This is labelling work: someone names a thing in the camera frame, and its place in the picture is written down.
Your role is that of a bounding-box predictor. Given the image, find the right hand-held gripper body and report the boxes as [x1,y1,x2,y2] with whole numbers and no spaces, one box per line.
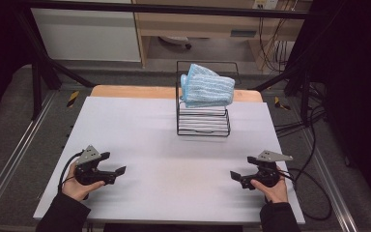
[252,150,294,189]

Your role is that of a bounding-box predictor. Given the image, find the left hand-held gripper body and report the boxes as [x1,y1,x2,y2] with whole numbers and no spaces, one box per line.
[73,144,105,187]

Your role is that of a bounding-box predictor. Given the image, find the black wire rack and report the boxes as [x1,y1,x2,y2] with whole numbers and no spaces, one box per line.
[175,60,243,137]

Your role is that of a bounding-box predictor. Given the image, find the blue striped towel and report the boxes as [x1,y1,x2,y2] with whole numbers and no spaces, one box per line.
[180,63,237,109]

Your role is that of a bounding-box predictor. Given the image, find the person's right hand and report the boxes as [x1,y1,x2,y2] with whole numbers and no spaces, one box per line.
[250,167,290,205]

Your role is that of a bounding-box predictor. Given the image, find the person's left hand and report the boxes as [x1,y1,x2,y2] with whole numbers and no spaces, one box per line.
[61,160,106,203]

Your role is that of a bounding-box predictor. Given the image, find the white table cover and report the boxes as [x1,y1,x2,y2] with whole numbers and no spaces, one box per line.
[33,96,306,226]

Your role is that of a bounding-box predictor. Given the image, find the yellow black tape strip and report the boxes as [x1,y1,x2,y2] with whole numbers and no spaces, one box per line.
[66,90,80,109]
[273,96,292,111]

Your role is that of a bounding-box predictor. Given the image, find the white cabinet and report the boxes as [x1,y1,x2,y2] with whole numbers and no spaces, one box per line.
[29,8,142,63]

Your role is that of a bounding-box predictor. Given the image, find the black curtain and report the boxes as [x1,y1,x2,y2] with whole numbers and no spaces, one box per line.
[0,0,35,131]
[298,0,371,211]

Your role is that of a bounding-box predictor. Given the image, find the office chair base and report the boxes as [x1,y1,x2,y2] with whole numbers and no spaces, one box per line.
[157,35,193,50]

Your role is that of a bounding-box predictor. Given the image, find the light wooden desk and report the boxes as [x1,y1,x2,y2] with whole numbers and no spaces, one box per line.
[131,0,313,71]

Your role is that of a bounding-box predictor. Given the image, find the white power socket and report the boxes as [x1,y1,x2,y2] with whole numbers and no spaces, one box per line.
[252,0,280,11]

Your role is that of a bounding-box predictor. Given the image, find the black metal crossbar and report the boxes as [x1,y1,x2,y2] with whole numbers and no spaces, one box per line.
[18,0,329,19]

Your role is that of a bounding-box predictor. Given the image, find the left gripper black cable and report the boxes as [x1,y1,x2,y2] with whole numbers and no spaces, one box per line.
[57,152,83,195]

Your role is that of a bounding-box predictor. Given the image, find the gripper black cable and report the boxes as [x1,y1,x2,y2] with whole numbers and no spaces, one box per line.
[57,152,83,195]
[279,167,333,222]

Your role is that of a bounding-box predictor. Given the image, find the black floor cables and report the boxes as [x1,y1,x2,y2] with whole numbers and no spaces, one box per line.
[274,80,328,182]

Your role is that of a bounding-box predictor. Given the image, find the aluminium floor rail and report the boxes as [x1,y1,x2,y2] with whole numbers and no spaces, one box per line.
[0,91,58,224]
[298,129,359,232]

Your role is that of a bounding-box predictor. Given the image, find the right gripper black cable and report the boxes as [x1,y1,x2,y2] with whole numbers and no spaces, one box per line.
[279,167,333,222]

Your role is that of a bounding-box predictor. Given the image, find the black metal frame strut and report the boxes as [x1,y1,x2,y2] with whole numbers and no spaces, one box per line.
[252,61,324,128]
[13,6,97,121]

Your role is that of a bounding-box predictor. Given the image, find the hanging black cables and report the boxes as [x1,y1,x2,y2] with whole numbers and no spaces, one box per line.
[257,9,292,73]

